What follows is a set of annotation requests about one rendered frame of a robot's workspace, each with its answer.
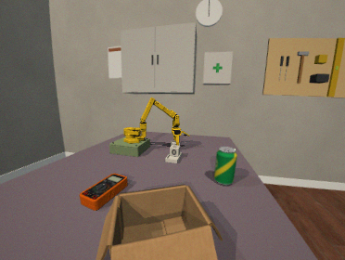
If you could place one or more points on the green and yellow drink can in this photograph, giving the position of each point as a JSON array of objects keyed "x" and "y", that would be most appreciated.
[{"x": 225, "y": 165}]

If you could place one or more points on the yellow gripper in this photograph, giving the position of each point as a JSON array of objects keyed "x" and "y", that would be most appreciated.
[{"x": 176, "y": 131}]

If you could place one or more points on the orange digital multimeter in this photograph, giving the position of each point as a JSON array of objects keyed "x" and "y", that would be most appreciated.
[{"x": 103, "y": 191}]

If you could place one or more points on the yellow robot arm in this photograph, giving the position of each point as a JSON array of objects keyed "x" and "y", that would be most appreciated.
[{"x": 133, "y": 134}]

